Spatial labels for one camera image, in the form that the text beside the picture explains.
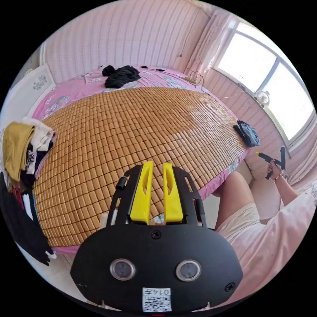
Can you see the dark blue garment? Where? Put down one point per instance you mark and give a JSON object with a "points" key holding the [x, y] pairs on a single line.
{"points": [[247, 133]]}

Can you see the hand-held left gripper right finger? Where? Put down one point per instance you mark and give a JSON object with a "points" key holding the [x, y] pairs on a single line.
{"points": [[173, 198]]}

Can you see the white printed cabinet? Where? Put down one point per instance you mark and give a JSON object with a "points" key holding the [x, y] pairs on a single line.
{"points": [[29, 89]]}

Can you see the bed with woven mat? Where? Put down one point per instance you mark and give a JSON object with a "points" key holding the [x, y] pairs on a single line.
{"points": [[111, 138]]}

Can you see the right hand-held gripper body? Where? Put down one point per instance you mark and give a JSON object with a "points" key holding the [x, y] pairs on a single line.
{"points": [[272, 159]]}

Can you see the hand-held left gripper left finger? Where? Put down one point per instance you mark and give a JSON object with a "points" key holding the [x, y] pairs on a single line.
{"points": [[141, 195]]}

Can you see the person's body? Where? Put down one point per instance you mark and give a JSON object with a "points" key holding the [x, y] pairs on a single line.
{"points": [[262, 237]]}

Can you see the small white fan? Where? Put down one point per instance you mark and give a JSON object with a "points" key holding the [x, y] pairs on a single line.
{"points": [[262, 97]]}

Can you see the person's right forearm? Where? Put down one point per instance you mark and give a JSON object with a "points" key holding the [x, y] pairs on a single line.
{"points": [[286, 189]]}

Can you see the person's right hand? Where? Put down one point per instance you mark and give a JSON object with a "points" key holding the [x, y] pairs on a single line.
{"points": [[274, 172]]}

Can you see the black long pants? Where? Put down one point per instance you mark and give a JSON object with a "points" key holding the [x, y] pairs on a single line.
{"points": [[121, 76]]}

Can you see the window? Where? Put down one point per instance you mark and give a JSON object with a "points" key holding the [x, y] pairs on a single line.
{"points": [[262, 69]]}

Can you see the pile of clothes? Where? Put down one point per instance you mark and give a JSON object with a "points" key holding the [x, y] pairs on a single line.
{"points": [[17, 148]]}

